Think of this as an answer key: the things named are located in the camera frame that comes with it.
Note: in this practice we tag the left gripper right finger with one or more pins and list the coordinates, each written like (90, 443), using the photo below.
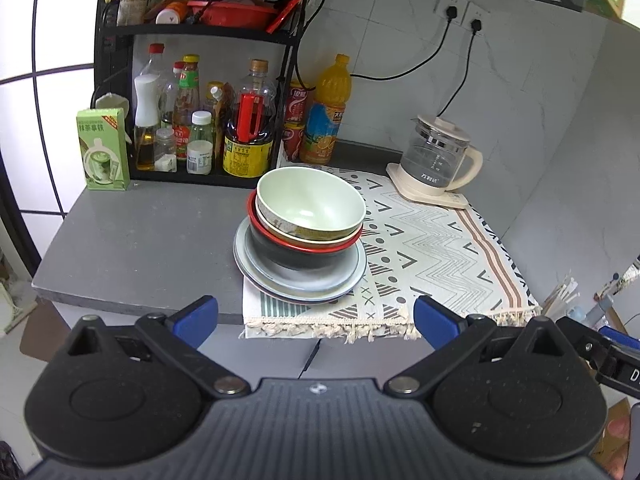
(475, 356)

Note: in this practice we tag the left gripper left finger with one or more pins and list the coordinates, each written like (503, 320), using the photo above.
(155, 356)

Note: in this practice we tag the white bakery plate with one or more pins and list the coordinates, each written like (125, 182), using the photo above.
(300, 279)

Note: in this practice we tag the plain green bowl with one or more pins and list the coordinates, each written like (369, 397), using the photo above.
(291, 242)

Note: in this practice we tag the green bowl yellow pattern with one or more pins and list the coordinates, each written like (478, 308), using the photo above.
(309, 203)

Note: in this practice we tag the red black bowl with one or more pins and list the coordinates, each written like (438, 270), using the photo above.
(269, 247)

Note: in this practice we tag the clear water bottle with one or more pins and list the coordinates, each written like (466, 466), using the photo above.
(592, 316)

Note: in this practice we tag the patterned table mat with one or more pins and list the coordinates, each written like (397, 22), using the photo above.
(413, 250)

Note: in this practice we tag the beige kettle base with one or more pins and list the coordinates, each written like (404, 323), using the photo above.
(418, 192)

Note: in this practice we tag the white cap jar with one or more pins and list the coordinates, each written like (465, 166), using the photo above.
(200, 149)

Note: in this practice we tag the dark soy sauce bottle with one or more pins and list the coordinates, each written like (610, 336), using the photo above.
(248, 138)

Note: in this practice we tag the green tea box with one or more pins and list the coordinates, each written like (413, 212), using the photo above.
(102, 140)

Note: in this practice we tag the red soda can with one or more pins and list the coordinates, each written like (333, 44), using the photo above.
(292, 137)
(295, 103)

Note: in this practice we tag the white spray bottle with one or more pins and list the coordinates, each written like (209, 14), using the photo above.
(146, 119)

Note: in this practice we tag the orange juice bottle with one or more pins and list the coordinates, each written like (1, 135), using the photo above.
(333, 89)

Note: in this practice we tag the black shelf rack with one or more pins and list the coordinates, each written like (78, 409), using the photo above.
(114, 52)

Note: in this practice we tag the red basket on shelf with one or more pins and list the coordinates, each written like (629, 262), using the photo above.
(238, 15)

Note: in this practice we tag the glass kettle beige handle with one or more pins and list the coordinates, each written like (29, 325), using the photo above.
(440, 154)

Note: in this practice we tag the wall power socket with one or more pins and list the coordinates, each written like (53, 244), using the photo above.
(467, 13)

